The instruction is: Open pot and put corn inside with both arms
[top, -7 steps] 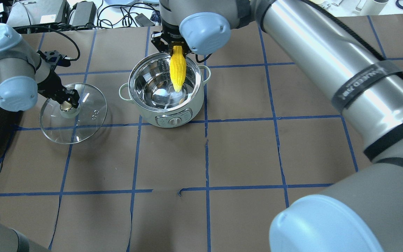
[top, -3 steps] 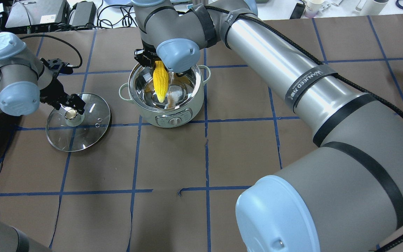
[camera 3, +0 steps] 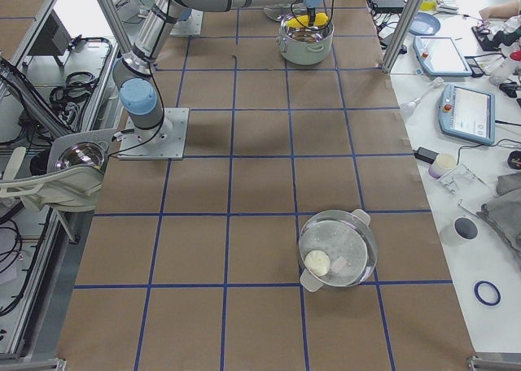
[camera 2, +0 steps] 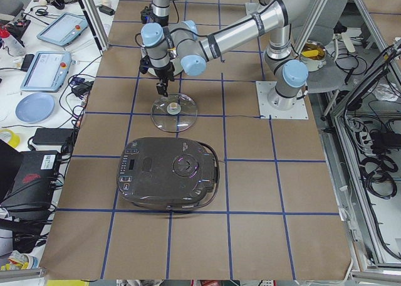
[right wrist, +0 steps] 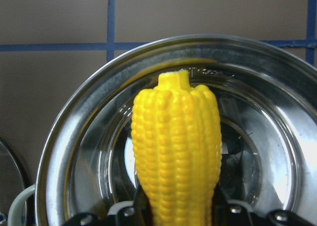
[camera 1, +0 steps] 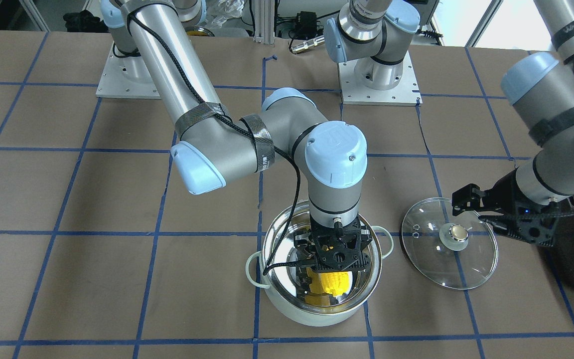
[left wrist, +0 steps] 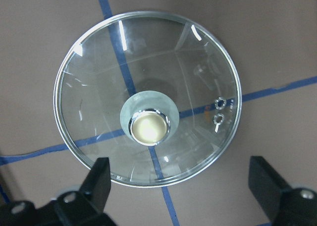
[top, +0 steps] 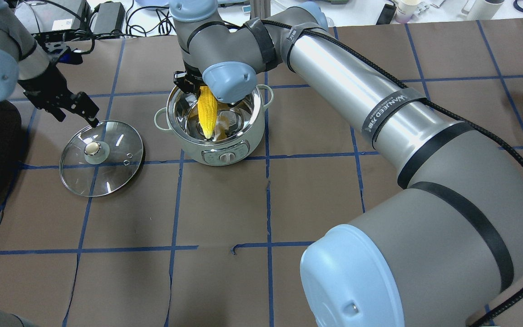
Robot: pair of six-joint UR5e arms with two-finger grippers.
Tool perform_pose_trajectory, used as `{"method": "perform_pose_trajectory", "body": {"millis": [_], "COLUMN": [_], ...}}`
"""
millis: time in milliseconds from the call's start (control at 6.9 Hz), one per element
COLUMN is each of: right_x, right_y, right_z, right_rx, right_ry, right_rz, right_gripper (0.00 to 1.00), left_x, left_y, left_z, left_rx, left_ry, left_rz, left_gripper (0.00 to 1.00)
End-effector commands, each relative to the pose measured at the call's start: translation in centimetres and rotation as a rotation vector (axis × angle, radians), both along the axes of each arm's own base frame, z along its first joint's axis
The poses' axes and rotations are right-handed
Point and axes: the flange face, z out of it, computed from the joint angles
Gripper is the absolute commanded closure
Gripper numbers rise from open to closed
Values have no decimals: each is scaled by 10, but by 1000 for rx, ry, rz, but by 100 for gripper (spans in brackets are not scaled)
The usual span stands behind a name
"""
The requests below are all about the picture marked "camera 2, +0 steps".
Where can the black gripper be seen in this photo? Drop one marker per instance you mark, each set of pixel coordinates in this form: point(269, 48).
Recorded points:
point(164, 72)

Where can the glass pot lid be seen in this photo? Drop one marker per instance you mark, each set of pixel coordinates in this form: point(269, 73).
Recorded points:
point(175, 113)

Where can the steel steamer pot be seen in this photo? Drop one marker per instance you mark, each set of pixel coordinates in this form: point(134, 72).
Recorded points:
point(313, 55)

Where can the black rice cooker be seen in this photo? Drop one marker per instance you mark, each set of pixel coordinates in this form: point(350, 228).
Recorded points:
point(168, 174)

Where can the far teach pendant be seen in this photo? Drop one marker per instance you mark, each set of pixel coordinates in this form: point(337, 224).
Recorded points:
point(64, 30)

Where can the teach pendant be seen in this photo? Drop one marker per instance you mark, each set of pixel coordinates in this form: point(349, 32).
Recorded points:
point(47, 71)
point(64, 30)

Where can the near teach pendant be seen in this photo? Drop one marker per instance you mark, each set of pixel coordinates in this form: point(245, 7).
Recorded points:
point(47, 71)

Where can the black power adapter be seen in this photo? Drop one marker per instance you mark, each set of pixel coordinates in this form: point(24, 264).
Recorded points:
point(50, 137)

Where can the blue plate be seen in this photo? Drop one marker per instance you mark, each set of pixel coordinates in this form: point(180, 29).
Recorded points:
point(35, 108)

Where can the black smartphone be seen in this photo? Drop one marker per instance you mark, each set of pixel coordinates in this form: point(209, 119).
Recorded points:
point(28, 58)

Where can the yellow tape roll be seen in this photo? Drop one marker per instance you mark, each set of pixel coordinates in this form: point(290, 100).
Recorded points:
point(9, 137)

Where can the black red computer box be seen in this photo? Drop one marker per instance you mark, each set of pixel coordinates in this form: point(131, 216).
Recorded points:
point(28, 179)

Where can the aluminium frame post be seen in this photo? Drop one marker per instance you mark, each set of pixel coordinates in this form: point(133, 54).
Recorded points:
point(95, 24)

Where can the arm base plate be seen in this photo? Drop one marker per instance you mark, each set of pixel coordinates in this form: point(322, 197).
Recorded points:
point(274, 106)

